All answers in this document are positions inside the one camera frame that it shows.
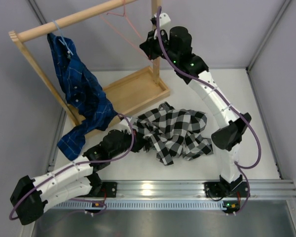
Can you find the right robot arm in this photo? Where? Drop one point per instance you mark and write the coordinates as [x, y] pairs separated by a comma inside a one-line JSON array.
[[176, 45]]

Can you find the aluminium mounting rail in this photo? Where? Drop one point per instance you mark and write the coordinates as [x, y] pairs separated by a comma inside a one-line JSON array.
[[260, 189]]

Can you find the pink wire hanger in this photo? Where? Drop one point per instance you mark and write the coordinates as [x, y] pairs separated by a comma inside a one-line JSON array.
[[126, 36]]

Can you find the wooden clothes rack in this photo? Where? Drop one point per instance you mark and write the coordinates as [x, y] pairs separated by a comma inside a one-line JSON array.
[[129, 95]]

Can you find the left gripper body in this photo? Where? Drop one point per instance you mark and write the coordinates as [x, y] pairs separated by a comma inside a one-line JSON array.
[[135, 148]]

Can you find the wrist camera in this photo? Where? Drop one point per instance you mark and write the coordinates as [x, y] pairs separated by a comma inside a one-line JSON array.
[[164, 21], [127, 123]]

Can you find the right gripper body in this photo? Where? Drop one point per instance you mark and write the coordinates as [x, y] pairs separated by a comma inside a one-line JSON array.
[[155, 50]]

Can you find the black white checkered shirt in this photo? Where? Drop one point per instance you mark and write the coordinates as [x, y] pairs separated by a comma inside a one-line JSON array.
[[173, 133]]

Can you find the white slotted cable duct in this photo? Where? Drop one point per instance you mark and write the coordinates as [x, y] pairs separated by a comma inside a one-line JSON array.
[[146, 205]]

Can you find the blue zip tie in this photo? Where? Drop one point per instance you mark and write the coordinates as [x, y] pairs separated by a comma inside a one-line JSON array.
[[62, 40]]

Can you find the blue plaid shirt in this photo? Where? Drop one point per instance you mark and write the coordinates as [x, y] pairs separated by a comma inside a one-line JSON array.
[[82, 91]]

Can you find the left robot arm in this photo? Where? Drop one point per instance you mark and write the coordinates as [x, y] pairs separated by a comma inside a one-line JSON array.
[[32, 197]]

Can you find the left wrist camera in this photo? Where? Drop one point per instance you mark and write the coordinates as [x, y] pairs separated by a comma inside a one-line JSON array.
[[127, 123]]

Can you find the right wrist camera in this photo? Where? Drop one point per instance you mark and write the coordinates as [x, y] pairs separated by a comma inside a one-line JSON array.
[[164, 21]]

